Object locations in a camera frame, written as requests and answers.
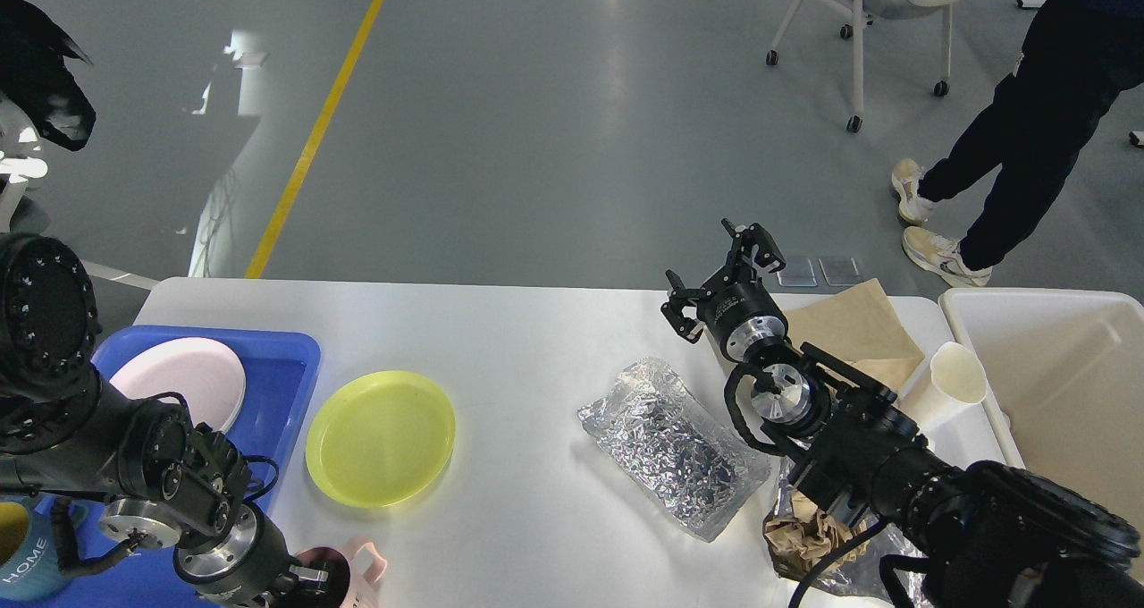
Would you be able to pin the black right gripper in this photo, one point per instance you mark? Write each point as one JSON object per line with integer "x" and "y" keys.
{"x": 746, "y": 321}

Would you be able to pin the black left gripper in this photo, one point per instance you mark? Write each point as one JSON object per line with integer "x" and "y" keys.
{"x": 252, "y": 565}

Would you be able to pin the pink mug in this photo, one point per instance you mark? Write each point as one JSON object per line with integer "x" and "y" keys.
{"x": 354, "y": 572}

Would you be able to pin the yellow plastic plate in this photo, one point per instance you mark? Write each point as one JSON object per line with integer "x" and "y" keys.
{"x": 380, "y": 439}

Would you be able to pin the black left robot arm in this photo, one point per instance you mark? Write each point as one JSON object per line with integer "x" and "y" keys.
{"x": 127, "y": 474}

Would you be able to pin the floor socket plate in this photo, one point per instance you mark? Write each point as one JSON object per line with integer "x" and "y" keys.
{"x": 799, "y": 273}
{"x": 841, "y": 271}

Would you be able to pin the silver foil bag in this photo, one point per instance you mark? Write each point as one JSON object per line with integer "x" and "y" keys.
{"x": 697, "y": 471}

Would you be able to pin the blue plastic tray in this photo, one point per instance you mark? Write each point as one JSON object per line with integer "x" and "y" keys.
{"x": 281, "y": 370}

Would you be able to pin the pink plate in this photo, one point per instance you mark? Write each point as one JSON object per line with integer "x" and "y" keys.
{"x": 208, "y": 374}

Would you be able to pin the white paper cup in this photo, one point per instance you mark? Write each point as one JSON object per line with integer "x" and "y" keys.
{"x": 952, "y": 381}

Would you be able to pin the crumpled brown paper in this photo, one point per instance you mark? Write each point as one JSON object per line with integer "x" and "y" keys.
{"x": 799, "y": 535}

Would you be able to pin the blue mug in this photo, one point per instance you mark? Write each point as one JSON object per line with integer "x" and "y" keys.
{"x": 29, "y": 554}

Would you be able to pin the crumpled foil wrapper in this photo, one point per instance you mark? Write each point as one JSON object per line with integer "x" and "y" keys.
{"x": 857, "y": 573}

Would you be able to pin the white plastic bin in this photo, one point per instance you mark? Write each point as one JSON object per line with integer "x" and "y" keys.
{"x": 1065, "y": 371}

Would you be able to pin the person in dark trousers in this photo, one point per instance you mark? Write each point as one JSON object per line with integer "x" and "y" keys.
{"x": 1077, "y": 58}

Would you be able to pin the black jacket on chair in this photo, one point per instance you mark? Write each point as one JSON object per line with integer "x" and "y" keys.
{"x": 34, "y": 51}

